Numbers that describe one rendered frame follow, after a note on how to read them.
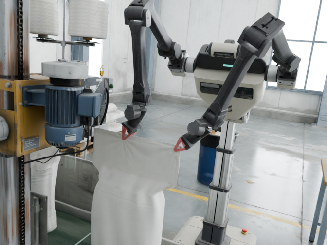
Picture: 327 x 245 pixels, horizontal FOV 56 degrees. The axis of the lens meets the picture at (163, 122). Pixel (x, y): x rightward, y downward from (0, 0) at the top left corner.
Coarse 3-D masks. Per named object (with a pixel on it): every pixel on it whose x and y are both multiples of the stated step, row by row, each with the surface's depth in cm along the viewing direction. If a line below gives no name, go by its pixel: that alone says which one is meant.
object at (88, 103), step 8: (80, 96) 120; (88, 96) 120; (96, 96) 121; (80, 104) 121; (88, 104) 121; (96, 104) 122; (80, 112) 122; (88, 112) 122; (96, 112) 124; (88, 120) 126
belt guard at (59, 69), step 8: (48, 64) 114; (56, 64) 114; (64, 64) 117; (72, 64) 121; (80, 64) 127; (48, 72) 115; (56, 72) 114; (64, 72) 114; (72, 72) 116; (80, 72) 118
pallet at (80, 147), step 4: (120, 132) 522; (80, 144) 435; (88, 144) 440; (64, 148) 445; (68, 148) 453; (76, 148) 426; (80, 148) 424; (92, 148) 461; (88, 152) 443; (80, 156) 427
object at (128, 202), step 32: (96, 128) 161; (96, 160) 164; (128, 160) 155; (160, 160) 147; (96, 192) 161; (128, 192) 152; (160, 192) 154; (96, 224) 164; (128, 224) 153; (160, 224) 154
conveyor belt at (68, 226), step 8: (56, 216) 202; (64, 216) 203; (72, 216) 204; (64, 224) 194; (72, 224) 195; (80, 224) 196; (88, 224) 197; (48, 232) 184; (56, 232) 185; (64, 232) 186; (72, 232) 186; (80, 232) 187; (88, 232) 188; (48, 240) 177; (56, 240) 177; (64, 240) 178; (72, 240) 179; (80, 240) 179; (88, 240) 180
